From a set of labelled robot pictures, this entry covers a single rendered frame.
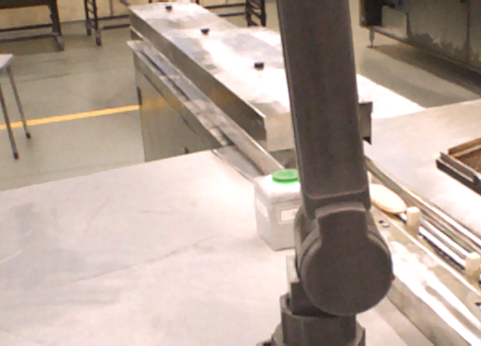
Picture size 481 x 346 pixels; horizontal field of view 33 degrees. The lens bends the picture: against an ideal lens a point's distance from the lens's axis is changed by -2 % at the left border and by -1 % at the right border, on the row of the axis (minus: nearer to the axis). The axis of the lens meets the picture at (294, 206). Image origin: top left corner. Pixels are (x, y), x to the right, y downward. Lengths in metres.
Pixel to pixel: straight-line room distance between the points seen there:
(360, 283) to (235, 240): 0.40
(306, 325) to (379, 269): 0.09
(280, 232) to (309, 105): 0.39
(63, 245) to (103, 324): 0.23
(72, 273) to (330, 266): 0.44
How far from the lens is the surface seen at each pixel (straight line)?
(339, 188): 0.66
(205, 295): 0.93
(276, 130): 1.24
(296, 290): 0.71
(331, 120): 0.65
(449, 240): 0.98
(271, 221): 1.00
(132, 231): 1.11
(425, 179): 1.24
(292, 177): 1.02
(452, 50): 4.93
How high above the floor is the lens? 1.27
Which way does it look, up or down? 23 degrees down
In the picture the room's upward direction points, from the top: 3 degrees counter-clockwise
